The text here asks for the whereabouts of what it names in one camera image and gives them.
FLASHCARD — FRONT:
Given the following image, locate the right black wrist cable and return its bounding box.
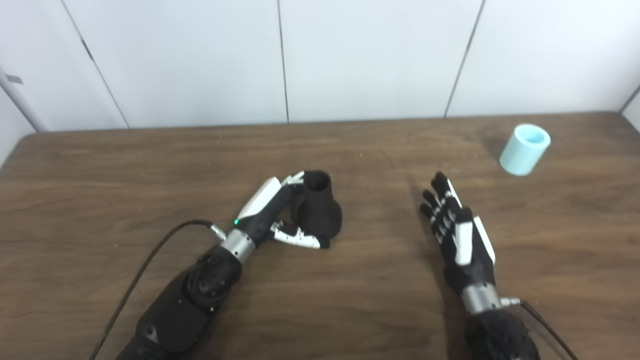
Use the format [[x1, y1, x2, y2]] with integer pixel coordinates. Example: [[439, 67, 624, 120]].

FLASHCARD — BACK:
[[500, 297, 581, 360]]

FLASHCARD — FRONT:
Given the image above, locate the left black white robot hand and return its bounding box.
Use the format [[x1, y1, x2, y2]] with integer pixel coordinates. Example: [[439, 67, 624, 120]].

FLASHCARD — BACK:
[[232, 170, 331, 250]]

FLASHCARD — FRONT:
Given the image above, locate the black flared nozzle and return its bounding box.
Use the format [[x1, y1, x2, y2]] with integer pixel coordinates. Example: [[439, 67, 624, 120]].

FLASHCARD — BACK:
[[291, 170, 344, 240]]

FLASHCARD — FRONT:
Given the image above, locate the light-blue hose piece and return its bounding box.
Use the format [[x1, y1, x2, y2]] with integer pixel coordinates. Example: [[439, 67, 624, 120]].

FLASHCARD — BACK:
[[499, 123, 552, 177]]

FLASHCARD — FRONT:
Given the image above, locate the white wall corner post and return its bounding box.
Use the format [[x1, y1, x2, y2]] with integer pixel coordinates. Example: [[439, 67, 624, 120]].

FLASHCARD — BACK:
[[0, 65, 49, 133]]

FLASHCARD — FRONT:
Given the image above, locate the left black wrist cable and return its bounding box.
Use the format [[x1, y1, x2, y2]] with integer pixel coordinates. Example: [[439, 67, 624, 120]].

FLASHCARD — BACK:
[[89, 219, 227, 360]]

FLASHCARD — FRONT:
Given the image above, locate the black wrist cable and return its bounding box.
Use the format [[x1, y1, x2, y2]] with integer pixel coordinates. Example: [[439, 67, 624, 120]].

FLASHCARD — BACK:
[[89, 219, 227, 360], [500, 297, 581, 360]]

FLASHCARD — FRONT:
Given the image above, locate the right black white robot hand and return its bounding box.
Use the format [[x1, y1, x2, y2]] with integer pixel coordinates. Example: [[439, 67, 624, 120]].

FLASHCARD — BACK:
[[420, 171, 497, 297]]

